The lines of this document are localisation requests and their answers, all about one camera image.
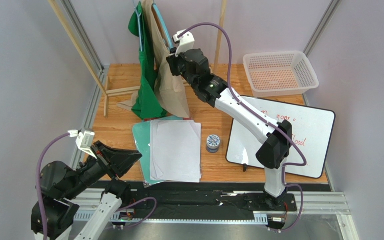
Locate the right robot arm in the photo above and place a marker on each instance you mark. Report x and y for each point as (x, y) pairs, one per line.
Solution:
(275, 147)

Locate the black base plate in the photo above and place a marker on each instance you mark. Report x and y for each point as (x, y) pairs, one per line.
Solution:
(212, 201)

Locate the green t shirt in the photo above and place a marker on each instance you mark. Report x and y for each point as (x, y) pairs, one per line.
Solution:
(146, 105)

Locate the white whiteboard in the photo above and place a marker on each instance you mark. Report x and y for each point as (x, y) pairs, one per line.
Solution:
(311, 132)

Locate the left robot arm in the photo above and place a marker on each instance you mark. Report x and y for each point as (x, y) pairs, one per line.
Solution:
(58, 185)

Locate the light blue hanger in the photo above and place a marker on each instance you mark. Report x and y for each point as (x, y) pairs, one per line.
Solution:
(163, 30)

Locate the teal plastic folder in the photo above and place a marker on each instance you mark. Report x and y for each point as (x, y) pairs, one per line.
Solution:
(142, 137)

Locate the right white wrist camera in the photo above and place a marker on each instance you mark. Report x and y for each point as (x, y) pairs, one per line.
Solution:
(184, 42)

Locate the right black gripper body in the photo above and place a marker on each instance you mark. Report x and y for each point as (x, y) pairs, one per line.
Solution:
(173, 62)

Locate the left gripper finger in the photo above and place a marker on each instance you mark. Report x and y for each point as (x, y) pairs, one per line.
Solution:
(104, 149)
(124, 161)

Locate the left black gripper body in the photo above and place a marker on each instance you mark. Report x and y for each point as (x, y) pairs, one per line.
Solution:
(93, 169)

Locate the aluminium frame rail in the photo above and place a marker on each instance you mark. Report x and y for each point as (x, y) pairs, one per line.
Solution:
(113, 126)

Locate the beige t shirt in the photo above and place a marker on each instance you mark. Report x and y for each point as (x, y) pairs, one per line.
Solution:
(170, 90)

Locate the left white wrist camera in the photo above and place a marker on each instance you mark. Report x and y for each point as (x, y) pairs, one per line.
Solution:
(83, 139)

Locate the white paper stack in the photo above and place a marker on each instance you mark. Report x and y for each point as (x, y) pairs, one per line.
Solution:
(175, 151)

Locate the white plastic basket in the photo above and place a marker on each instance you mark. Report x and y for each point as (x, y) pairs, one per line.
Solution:
(281, 73)

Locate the blue wire hanger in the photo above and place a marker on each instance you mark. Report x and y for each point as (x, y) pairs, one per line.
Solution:
(136, 25)

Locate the small round tin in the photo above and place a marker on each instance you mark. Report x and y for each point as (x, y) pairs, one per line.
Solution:
(213, 143)

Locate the wooden clothes rack frame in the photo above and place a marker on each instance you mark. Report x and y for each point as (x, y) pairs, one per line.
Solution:
(70, 21)

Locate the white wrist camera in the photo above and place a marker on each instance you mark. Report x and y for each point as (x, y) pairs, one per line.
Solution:
(83, 139)
(184, 42)

